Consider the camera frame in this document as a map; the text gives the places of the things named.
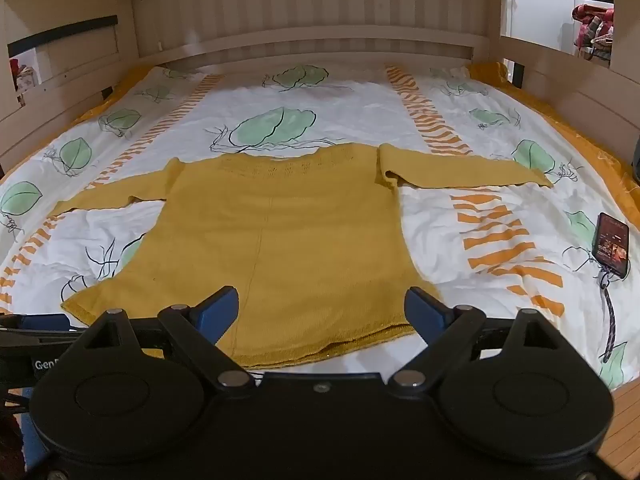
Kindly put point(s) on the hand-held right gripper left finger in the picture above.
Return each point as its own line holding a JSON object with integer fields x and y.
{"x": 217, "y": 312}

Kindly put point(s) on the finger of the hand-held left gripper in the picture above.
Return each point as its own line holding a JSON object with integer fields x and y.
{"x": 42, "y": 322}

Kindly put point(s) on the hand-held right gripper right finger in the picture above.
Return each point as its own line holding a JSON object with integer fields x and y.
{"x": 425, "y": 312}

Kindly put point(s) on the yellow knitted sweater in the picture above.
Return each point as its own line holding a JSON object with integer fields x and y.
{"x": 300, "y": 240}

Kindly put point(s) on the black smartphone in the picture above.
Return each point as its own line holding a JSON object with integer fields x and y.
{"x": 611, "y": 245}

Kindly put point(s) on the white leaf-print bed sheet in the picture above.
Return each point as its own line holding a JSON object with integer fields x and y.
{"x": 350, "y": 110}

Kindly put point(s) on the red and white toy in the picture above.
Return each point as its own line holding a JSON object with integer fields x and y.
{"x": 21, "y": 74}

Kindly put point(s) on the colourful hanging bag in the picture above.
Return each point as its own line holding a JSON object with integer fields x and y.
{"x": 595, "y": 30}

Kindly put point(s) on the wooden bed frame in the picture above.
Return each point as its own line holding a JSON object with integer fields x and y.
{"x": 310, "y": 15}

